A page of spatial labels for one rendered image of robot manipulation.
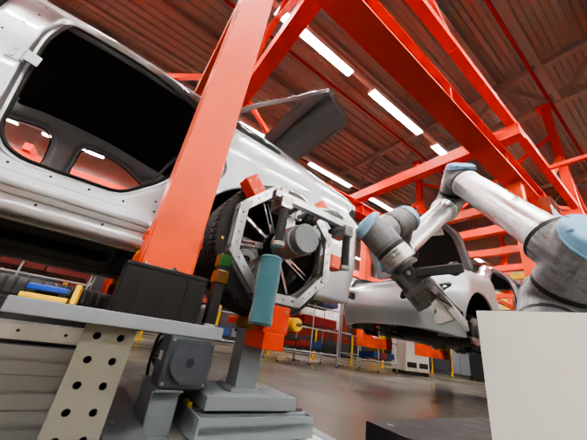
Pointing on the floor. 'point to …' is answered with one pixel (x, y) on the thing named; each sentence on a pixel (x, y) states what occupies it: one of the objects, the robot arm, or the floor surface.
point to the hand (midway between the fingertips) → (468, 323)
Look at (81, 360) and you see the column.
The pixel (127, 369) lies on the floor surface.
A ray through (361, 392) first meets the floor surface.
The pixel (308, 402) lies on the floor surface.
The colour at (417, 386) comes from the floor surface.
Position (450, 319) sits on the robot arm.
